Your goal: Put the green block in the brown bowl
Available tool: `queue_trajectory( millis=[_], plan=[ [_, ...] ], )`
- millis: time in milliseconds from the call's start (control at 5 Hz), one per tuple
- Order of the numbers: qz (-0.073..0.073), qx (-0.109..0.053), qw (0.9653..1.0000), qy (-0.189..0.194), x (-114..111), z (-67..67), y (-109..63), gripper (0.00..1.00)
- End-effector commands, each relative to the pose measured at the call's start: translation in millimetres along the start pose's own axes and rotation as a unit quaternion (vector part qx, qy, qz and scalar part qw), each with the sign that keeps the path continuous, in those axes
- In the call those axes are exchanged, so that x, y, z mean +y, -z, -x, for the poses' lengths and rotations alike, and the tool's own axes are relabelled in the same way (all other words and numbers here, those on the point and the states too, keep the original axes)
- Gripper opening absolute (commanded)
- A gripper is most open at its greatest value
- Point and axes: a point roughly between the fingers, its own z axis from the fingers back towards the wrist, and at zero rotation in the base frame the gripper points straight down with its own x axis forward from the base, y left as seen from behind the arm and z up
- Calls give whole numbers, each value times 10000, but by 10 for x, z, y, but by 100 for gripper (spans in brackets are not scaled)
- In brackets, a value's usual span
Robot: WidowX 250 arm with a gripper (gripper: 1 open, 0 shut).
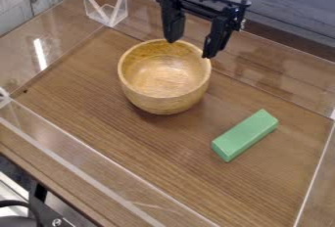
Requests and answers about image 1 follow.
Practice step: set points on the brown wooden bowl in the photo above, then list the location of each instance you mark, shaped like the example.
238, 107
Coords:
163, 76

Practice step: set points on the clear acrylic front wall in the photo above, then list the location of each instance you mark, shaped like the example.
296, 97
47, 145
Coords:
96, 184

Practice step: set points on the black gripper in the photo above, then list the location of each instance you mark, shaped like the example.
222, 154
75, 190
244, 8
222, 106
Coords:
230, 9

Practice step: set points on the black metal table bracket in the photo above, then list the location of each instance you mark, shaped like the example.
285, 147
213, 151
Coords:
48, 216

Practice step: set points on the green rectangular block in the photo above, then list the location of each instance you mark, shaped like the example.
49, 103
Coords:
244, 134

